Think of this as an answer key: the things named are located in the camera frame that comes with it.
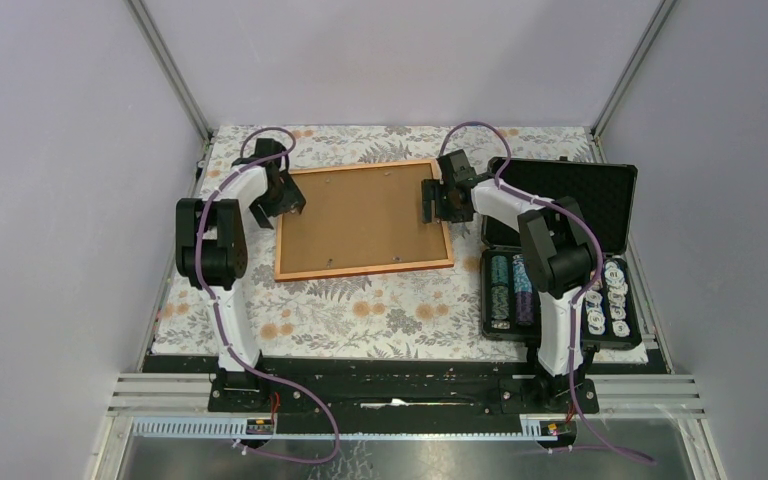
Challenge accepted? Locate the orange wooden picture frame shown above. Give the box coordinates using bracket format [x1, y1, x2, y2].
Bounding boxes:
[273, 157, 457, 284]

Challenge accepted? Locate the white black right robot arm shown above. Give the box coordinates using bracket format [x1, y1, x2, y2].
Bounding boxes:
[421, 150, 602, 412]

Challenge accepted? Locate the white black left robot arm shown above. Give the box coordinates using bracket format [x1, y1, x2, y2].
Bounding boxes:
[174, 131, 306, 411]

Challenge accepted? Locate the black poker chip case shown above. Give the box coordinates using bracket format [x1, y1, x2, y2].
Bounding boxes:
[481, 159, 642, 350]

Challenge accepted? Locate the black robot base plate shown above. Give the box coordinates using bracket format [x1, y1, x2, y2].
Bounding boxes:
[208, 358, 599, 435]

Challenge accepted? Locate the aluminium rail frame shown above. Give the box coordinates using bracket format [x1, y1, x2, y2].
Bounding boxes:
[107, 373, 705, 441]

